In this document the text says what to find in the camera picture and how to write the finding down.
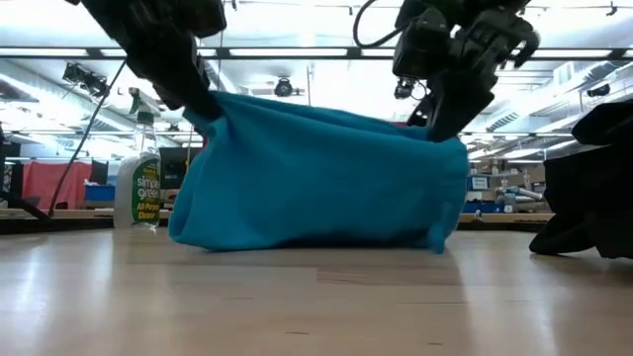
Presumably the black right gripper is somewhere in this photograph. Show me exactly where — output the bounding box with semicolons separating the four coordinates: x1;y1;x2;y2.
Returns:
406;4;541;143

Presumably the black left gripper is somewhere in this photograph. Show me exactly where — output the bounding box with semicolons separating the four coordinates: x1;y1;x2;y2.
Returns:
81;0;228;123

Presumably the blue garment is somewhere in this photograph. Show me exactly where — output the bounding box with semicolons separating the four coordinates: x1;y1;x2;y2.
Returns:
167;91;470;255

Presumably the black garment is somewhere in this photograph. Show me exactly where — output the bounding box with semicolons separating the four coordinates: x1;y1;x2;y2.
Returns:
528;98;633;261

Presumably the black monitor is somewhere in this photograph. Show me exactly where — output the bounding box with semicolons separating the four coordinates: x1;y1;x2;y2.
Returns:
158;146;202;192

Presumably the shelf with blue bins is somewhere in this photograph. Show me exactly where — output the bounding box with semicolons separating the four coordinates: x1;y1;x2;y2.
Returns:
467;167;533;215

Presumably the wooden workbench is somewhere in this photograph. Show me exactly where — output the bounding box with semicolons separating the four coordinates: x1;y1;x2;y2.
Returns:
459;211;555;223

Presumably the blue bin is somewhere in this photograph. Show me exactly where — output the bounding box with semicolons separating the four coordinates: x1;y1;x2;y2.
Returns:
83;183;117;204

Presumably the red fabric partition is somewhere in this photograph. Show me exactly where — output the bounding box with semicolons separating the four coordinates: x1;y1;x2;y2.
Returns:
22;161;95;211

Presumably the beige wooden table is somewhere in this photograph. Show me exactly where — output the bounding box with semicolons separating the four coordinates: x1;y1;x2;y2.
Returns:
0;207;174;222

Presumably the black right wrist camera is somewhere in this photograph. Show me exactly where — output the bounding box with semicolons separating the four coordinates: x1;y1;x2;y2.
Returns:
393;7;452;80

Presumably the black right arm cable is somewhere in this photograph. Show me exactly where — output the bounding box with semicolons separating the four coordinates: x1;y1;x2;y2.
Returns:
352;0;407;49

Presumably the long black cable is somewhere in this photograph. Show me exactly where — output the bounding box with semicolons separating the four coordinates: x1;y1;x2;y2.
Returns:
46;58;129;219

